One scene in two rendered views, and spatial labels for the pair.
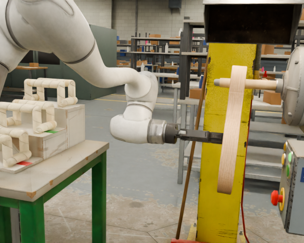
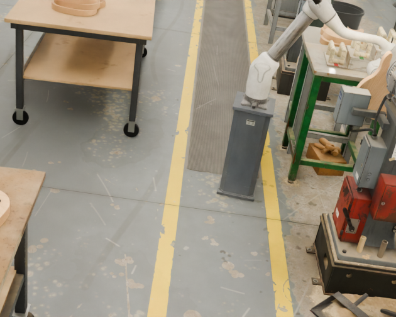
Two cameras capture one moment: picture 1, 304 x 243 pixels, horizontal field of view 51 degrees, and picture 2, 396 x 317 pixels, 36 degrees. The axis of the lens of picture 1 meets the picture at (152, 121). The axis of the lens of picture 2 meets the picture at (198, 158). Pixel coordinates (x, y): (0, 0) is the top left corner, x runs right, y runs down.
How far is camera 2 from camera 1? 355 cm
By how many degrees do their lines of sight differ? 69
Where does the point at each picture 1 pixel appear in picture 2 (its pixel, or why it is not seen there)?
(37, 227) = (313, 88)
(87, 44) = (325, 18)
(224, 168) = not seen: hidden behind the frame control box
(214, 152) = not seen: outside the picture
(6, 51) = (309, 12)
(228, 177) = not seen: hidden behind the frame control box
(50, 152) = (354, 68)
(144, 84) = (386, 48)
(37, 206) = (317, 78)
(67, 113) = (376, 53)
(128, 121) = (371, 64)
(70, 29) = (317, 12)
